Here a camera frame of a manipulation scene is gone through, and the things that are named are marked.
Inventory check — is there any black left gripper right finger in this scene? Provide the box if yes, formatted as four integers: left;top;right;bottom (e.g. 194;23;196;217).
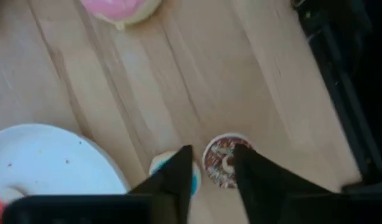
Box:
233;144;335;224

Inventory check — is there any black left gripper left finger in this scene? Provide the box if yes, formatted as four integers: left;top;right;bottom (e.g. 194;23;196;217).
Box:
128;144;195;224

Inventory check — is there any small blue donut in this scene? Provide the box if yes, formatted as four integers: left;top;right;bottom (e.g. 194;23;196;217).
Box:
149;151;202;197

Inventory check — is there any small chocolate sprinkle donut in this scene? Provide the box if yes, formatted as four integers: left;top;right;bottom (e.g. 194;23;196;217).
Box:
202;133;254;190

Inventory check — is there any large pink donut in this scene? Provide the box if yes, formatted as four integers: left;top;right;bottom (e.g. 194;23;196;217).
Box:
78;0;163;30

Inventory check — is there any white round plate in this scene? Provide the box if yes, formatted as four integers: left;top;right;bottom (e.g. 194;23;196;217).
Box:
0;123;130;200

